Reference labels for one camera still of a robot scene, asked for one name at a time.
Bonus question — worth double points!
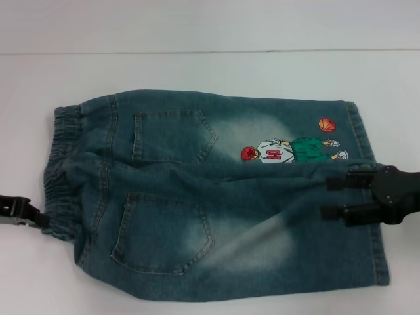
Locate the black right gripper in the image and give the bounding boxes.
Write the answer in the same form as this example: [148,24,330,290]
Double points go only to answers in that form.
[321,165,420,228]

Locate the blue denim shorts with patch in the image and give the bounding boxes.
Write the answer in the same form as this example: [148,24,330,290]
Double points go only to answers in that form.
[41,89,391,295]

